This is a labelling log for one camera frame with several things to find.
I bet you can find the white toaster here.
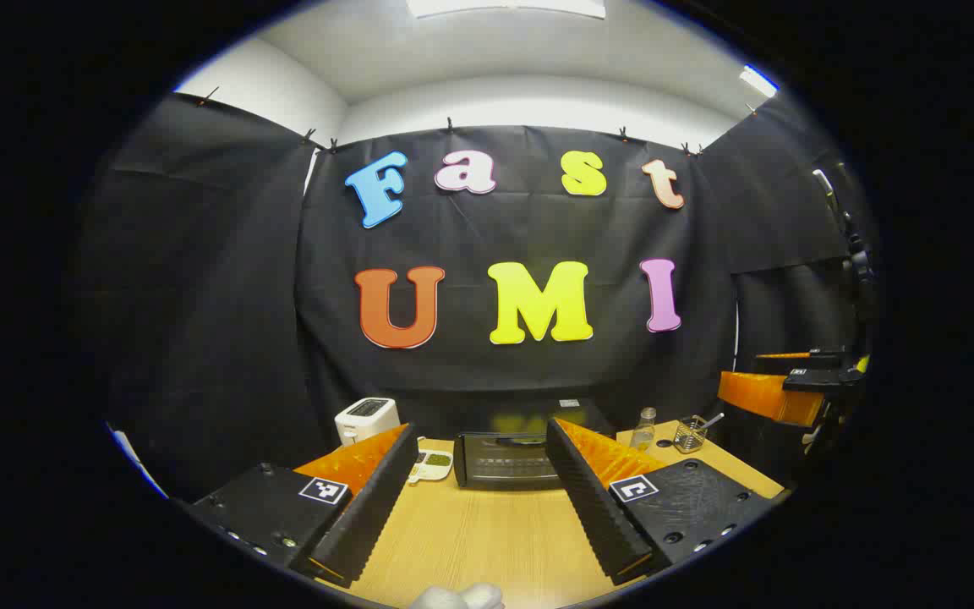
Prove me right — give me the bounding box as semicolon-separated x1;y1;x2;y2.
335;398;401;447

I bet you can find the black backdrop cloth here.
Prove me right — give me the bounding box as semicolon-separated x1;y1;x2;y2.
73;89;877;508

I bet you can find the white divided snack dish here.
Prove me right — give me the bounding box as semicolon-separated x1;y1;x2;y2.
407;448;454;485

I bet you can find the small ceiling light panel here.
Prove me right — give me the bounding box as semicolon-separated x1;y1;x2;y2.
739;65;780;99

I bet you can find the clear glass bottle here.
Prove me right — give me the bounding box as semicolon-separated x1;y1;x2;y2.
629;407;657;452

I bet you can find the clear glass holder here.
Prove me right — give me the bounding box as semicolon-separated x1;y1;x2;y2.
673;416;708;454

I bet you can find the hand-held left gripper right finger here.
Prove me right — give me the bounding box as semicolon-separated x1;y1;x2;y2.
544;417;780;586

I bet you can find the large ceiling light panel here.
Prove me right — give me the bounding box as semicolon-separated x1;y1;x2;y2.
407;0;607;20

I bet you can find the black electric oven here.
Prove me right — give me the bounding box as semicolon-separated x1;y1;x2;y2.
453;398;615;492

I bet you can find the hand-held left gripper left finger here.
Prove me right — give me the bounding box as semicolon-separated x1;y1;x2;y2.
187;423;419;589

